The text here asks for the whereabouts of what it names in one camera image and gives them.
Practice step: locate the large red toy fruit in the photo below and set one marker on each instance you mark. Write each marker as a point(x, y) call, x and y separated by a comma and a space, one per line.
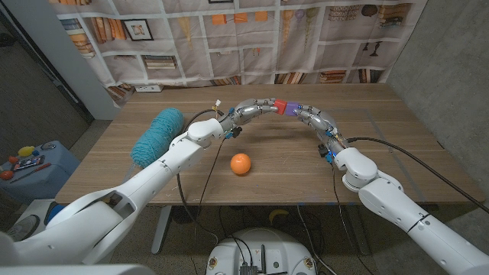
point(6, 175)

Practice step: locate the white robot chest cover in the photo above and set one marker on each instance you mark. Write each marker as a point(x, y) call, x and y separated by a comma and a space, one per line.
point(76, 270)

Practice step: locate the grey table leg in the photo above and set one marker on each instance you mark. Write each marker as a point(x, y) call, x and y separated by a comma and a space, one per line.
point(361, 248)

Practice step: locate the orange fruit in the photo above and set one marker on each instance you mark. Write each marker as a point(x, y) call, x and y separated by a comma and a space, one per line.
point(240, 164)

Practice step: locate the white table leg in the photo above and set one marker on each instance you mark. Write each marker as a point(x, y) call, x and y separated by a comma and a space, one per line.
point(160, 229)

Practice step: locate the yellow banana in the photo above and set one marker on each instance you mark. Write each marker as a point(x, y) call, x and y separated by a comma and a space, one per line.
point(277, 213)

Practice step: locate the white machine with blue pads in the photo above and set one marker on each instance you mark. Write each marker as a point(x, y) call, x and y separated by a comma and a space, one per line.
point(55, 212)

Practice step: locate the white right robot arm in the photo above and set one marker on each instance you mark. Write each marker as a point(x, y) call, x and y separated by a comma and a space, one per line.
point(393, 206)

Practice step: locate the printed bookshelf backdrop cloth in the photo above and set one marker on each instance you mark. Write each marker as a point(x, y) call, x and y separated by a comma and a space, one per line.
point(229, 57)

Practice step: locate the white power strip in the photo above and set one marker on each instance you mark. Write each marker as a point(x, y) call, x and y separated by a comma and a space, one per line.
point(149, 88)

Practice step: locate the purple magnetic block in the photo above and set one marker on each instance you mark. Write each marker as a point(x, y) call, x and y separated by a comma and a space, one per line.
point(292, 109)

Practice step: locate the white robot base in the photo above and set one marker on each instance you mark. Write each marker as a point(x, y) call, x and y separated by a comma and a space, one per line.
point(260, 248)

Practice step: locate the teal yarn ball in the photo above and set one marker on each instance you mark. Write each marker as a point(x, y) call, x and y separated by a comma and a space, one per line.
point(156, 137)

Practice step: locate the yellow toy lemon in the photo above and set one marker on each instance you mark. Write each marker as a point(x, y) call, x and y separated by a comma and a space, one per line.
point(26, 151)

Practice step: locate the grey round lid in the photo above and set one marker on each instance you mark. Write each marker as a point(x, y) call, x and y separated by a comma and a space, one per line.
point(48, 146)

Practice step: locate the blue-grey stool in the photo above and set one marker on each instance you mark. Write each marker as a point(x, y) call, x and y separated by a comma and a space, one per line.
point(42, 183)

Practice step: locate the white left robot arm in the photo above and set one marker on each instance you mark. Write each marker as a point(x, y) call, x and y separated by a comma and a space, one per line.
point(153, 179)

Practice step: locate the small red toy fruit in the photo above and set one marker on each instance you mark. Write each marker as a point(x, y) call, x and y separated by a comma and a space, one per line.
point(13, 159)

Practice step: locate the black smartphone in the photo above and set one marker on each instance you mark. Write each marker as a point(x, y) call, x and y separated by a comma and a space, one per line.
point(28, 162)

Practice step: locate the black round floor object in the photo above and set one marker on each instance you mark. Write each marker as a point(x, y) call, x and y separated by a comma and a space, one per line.
point(187, 214)

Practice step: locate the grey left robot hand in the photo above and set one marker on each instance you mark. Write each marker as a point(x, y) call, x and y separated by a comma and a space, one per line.
point(248, 110)

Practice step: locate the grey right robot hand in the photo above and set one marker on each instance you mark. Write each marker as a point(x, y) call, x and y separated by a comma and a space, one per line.
point(321, 120)

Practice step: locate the red magnetic block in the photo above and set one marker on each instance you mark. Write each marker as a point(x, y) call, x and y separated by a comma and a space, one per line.
point(280, 107)

